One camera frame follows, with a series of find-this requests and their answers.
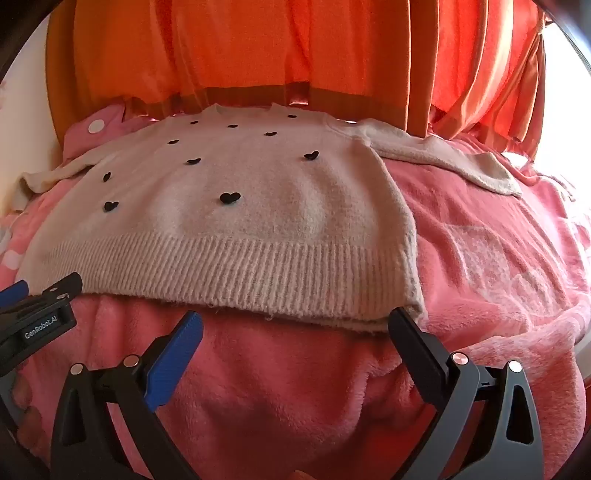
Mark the pink fleece blanket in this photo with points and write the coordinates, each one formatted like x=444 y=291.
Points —
x=485 y=286

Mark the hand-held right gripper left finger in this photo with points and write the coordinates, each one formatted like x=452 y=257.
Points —
x=175 y=355

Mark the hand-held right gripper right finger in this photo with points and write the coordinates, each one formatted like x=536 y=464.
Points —
x=415 y=355

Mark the beige sweater with black hearts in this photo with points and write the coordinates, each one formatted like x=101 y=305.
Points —
x=258 y=217

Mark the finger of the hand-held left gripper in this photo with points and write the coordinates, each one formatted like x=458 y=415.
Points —
x=13 y=294
x=60 y=285

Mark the pink polka dot pillow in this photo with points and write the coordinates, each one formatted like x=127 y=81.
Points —
x=99 y=127

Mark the person's left hand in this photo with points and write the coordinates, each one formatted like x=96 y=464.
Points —
x=28 y=415

